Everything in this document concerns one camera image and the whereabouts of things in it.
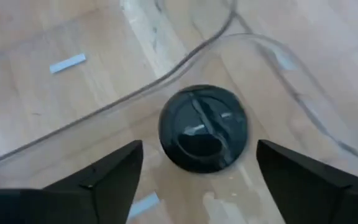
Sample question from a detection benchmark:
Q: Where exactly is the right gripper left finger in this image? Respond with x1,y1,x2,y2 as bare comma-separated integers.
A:
0,139,144,224

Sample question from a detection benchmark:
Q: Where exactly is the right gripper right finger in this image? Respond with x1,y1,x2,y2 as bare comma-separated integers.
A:
255,139,358,224

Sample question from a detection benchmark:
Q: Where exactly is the blue tape strip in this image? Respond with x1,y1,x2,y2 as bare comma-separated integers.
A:
272,49,298,72
126,191,161,221
48,53,87,75

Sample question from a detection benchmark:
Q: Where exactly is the small clear plastic bin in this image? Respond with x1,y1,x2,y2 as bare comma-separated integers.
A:
0,30,358,224
0,0,239,170

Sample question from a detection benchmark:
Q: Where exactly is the large clear plastic bin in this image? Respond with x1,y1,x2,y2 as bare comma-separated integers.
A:
233,0,358,169

